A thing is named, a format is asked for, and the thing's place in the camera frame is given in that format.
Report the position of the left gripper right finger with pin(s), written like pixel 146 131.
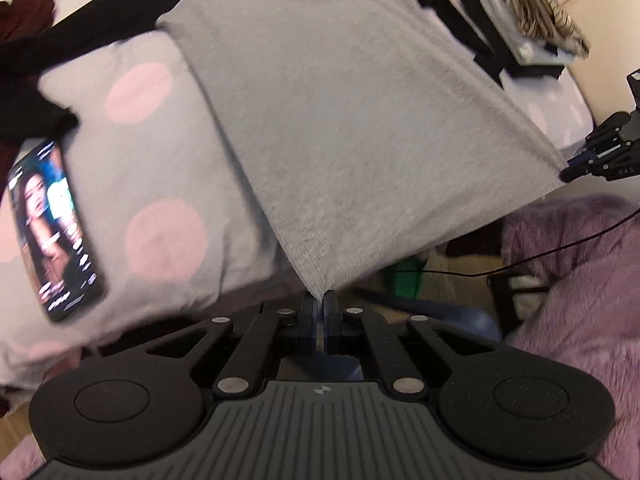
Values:
pixel 366 336

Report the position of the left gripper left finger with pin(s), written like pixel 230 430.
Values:
pixel 262 337

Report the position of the grey black raglan shirt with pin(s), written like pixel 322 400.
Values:
pixel 368 130

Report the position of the pink dotted bed sheet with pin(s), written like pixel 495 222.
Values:
pixel 172 221

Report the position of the beige padded headboard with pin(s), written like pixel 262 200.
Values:
pixel 612 28

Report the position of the black folded garment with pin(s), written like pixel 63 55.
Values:
pixel 475 11

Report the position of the striped olive folded garment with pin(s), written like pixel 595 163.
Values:
pixel 547 20

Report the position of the smartphone with lit screen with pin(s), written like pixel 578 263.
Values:
pixel 57 255

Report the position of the maroon sweater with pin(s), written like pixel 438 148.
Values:
pixel 24 18

